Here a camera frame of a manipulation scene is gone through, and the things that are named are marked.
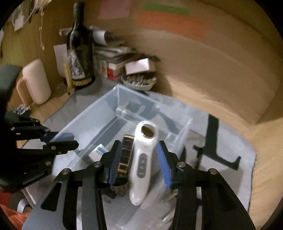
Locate dark wine bottle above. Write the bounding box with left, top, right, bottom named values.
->
left=66, top=2, right=96, bottom=91

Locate stack of books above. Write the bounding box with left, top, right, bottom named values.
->
left=94, top=42, right=138, bottom=81

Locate black and gold case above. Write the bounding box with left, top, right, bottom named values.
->
left=117, top=135, right=134, bottom=175

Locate rolled paper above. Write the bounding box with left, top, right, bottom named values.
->
left=59, top=26, right=111, bottom=44

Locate orange sticky note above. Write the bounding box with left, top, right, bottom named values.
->
left=137, top=11, right=207, bottom=41

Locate clear plastic tube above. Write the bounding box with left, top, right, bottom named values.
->
left=115, top=106, right=142, bottom=121

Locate bowl of small items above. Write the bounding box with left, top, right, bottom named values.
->
left=120, top=74, right=157, bottom=91

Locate white charger with cable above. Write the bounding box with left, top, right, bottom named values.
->
left=12, top=12, right=25, bottom=31

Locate white card box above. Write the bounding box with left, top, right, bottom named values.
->
left=125, top=58, right=155, bottom=76

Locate grey mat with black print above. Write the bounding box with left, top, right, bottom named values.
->
left=22, top=77, right=257, bottom=230

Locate beige hanging cord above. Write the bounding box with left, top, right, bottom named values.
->
left=38, top=0, right=46, bottom=50

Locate green sticky note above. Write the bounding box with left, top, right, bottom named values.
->
left=141, top=1, right=190, bottom=16

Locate pink sticky note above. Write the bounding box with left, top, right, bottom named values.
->
left=98, top=0, right=131, bottom=19

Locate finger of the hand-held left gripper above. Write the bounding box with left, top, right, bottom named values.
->
left=17, top=140, right=79, bottom=167
left=4, top=111, right=75, bottom=143

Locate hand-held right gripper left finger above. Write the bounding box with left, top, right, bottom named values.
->
left=21, top=140, right=123, bottom=230

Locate camouflage patterned item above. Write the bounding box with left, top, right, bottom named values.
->
left=111, top=175, right=130, bottom=198

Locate white handheld device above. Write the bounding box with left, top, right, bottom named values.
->
left=129, top=120, right=159, bottom=206

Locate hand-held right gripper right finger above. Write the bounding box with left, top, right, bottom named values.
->
left=156, top=140, right=256, bottom=230

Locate clear plastic storage box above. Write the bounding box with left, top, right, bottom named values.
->
left=51, top=84, right=194, bottom=230

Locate small white and blue box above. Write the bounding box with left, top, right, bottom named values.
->
left=89, top=143, right=110, bottom=161

